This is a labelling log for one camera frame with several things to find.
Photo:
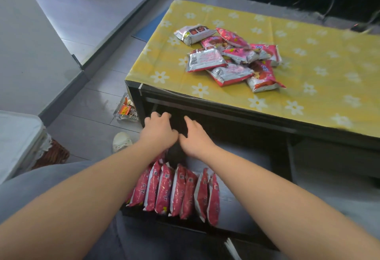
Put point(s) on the black coffee table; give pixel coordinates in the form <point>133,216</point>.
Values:
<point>237,120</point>

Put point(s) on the black table drawer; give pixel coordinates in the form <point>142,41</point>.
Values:
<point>234,209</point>

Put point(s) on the row of red snack packets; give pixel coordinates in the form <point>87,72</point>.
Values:
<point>178,190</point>

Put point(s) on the person's right fingers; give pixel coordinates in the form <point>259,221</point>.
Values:
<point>190,121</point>

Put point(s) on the brown wicker basket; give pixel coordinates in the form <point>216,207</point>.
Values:
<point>55,154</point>

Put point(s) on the person's right hand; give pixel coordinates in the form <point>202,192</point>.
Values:
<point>196,143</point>

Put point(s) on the person's right forearm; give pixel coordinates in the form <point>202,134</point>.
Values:
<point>282,209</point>

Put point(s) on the white plastic piece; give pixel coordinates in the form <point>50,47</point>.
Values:
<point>232,251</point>

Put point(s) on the white cloth covered seat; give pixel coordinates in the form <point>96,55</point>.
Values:
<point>17,141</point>

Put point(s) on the person's left hand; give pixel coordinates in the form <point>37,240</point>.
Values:
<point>158,135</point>

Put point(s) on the person's left fingers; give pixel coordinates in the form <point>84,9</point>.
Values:
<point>160,117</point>

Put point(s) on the blue floor mat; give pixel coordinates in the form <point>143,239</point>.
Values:
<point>151,28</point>

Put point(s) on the yellow floral tablecloth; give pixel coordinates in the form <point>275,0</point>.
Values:
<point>311,60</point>

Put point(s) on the pile of pink snack packets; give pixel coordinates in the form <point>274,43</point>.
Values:
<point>231,57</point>

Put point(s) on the clear glass candy dish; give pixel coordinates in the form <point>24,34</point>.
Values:
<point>126,109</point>

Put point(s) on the white shoe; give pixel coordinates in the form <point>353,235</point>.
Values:
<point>121,141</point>

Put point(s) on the person's left forearm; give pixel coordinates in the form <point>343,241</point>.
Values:
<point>83,203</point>

